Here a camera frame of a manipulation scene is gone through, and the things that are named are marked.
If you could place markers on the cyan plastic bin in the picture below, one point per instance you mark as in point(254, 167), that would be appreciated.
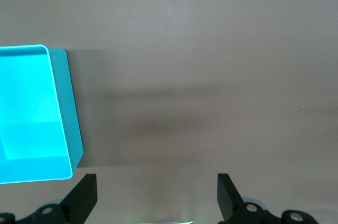
point(31, 113)

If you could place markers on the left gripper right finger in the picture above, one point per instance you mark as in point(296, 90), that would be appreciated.
point(228, 197)

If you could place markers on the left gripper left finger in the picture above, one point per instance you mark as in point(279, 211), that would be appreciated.
point(79, 200)

